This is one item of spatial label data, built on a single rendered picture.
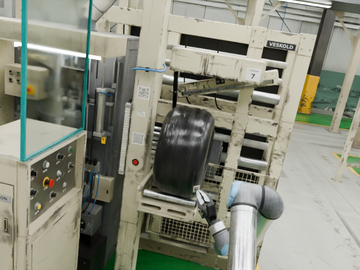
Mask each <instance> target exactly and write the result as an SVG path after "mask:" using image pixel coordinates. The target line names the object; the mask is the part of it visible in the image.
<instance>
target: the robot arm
mask: <svg viewBox="0 0 360 270"><path fill-rule="evenodd" d="M200 194H201V195H200ZM196 196H197V203H198V208H199V209H200V210H201V212H200V210H199V211H198V212H199V214H200V216H201V217H202V219H204V218H205V219H206V221H207V223H208V225H209V231H210V233H211V235H212V236H213V238H214V240H215V242H214V245H213V249H214V252H215V253H216V254H218V255H220V256H228V265H227V270H256V253H257V246H258V244H259V242H260V241H261V239H262V238H263V236H264V235H265V233H266V231H267V230H268V229H269V227H270V226H271V224H272V223H273V221H274V220H277V219H278V218H280V216H281V215H282V213H283V211H284V203H283V200H282V198H281V196H280V195H279V194H278V193H277V192H276V191H275V190H274V189H273V188H271V187H269V186H266V185H259V184H253V183H247V182H239V181H234V182H233V183H232V185H231V188H230V191H229V195H228V200H227V206H229V207H230V211H231V215H230V232H229V231H228V230H227V228H226V225H224V223H223V221H220V219H216V218H217V217H216V209H215V204H214V203H213V201H212V199H211V198H210V197H209V196H208V195H206V194H205V193H204V192H202V191H200V190H197V192H196ZM201 197H202V198H201ZM204 202H206V203H207V204H206V205H203V203H204Z"/></svg>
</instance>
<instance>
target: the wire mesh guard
mask: <svg viewBox="0 0 360 270"><path fill-rule="evenodd" d="M208 166H211V167H217V168H221V169H226V170H231V171H235V172H239V173H243V174H249V175H251V176H252V175H254V176H259V177H263V178H269V179H273V183H272V187H271V188H273V189H274V186H275V182H276V177H273V176H268V175H263V174H259V173H255V172H250V171H245V170H240V169H235V168H231V167H225V166H221V165H217V164H212V163H208ZM255 179H256V177H255ZM150 216H152V215H150V213H148V215H147V222H146V230H145V232H147V233H151V234H155V235H159V236H163V237H168V238H172V239H176V240H179V241H184V242H188V243H192V244H196V245H200V246H204V247H207V248H211V249H213V246H212V245H208V244H204V243H200V242H196V241H193V240H195V239H192V240H190V238H189V240H188V239H186V237H185V239H184V238H180V237H176V236H172V235H168V234H163V233H161V231H160V232H157V231H152V230H151V231H148V226H150V227H151V225H149V220H150V218H149V217H150ZM151 220H153V219H152V218H151ZM150 223H152V222H150ZM174 235H175V234H174ZM259 244H260V243H259ZM259 244H258V246H257V252H258V248H259ZM256 256H257V253H256Z"/></svg>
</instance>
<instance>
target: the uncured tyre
mask: <svg viewBox="0 0 360 270"><path fill-rule="evenodd" d="M214 129H215V119H214V117H213V116H212V115H211V113H210V112H207V111H205V110H199V109H194V108H188V107H183V106H179V107H175V108H174V109H172V110H171V111H169V112H168V113H167V115H166V117H165V119H164V122H163V124H162V128H161V131H160V135H159V138H158V141H157V146H156V151H155V158H154V166H153V181H154V184H155V185H156V187H157V188H158V189H159V190H160V191H161V192H163V193H168V194H172V195H176V196H180V197H184V198H193V197H195V196H196V192H193V186H198V185H200V190H201V189H202V186H203V184H204V180H205V176H206V171H207V167H208V162H209V157H210V154H211V148H212V143H213V137H214Z"/></svg>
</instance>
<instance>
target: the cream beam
mask: <svg viewBox="0 0 360 270"><path fill-rule="evenodd" d="M266 65H267V63H266V62H265V61H261V60H257V59H251V58H244V57H238V56H232V55H225V54H219V53H215V52H209V51H202V50H196V49H190V48H183V47H174V48H172V53H171V60H170V68H169V70H173V71H179V72H185V73H190V74H197V75H200V76H207V77H212V78H218V79H224V80H230V81H236V82H240V83H246V84H252V85H258V86H262V84H263V79H264V74H265V70H266ZM248 67H250V68H256V69H262V71H261V76H260V80H259V82H256V81H250V80H245V76H246V71H247V68H248Z"/></svg>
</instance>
